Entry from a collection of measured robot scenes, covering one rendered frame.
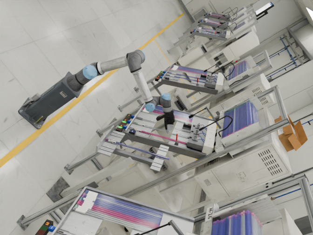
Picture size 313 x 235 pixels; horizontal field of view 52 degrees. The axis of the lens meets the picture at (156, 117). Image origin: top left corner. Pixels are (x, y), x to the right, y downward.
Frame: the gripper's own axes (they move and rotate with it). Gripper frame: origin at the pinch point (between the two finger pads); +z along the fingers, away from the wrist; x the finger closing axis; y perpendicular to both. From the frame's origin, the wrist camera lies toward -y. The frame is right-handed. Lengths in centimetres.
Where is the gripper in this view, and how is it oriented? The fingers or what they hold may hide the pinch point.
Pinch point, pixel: (167, 131)
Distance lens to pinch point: 283.6
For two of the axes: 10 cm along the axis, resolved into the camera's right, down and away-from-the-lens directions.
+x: 2.3, -4.2, 8.8
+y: 9.7, 0.0, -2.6
